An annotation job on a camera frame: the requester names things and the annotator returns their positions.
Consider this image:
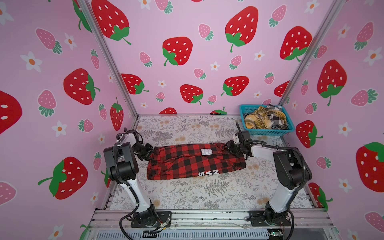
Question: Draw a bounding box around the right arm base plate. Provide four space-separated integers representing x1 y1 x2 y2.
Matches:
246 211 292 227

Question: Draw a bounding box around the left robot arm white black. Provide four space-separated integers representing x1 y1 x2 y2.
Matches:
104 129 159 227

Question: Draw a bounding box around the corner aluminium post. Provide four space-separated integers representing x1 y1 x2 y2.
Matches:
279 0 346 106
79 0 139 120

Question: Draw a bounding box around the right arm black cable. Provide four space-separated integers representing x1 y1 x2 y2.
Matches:
235 121 313 240

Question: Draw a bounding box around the yellow plaid shirt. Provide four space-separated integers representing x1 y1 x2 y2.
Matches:
244 105 288 130

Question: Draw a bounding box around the red black plaid shirt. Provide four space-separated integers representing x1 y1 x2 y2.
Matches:
147 141 246 180

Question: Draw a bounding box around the right corner aluminium post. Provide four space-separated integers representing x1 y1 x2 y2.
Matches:
279 0 346 106

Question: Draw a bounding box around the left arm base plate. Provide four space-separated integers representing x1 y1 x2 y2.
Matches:
131 211 172 228

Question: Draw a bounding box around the left corner aluminium post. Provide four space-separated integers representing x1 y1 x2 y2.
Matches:
79 0 139 120

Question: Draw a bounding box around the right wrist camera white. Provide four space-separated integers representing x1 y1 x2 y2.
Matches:
234 135 240 145

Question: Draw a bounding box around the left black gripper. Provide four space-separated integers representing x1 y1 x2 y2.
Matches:
132 143 157 162

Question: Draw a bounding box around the aluminium rail frame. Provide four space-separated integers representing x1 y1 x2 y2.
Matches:
81 209 341 240

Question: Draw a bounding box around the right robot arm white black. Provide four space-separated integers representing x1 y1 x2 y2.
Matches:
227 131 312 226

